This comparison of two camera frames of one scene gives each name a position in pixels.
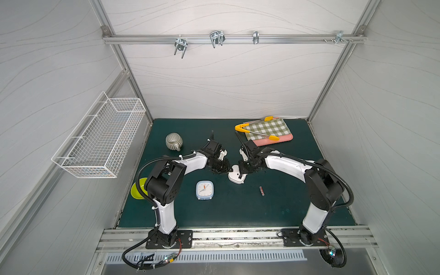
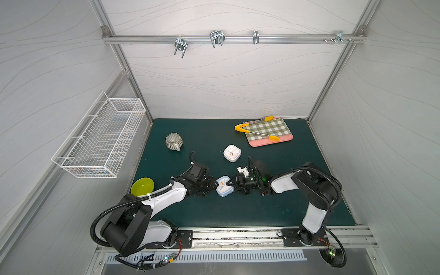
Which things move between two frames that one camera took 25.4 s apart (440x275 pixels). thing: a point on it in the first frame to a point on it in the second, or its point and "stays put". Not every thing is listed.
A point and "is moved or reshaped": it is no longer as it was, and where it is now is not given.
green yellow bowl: (134, 191) stays put
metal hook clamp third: (255, 36) stays put
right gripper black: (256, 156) to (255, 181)
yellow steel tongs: (238, 128) stays put
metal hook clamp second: (217, 38) stays put
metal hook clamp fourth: (339, 36) stays put
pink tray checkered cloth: (262, 132) stays put
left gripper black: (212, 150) to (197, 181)
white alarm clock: (234, 176) is moved or reshaped
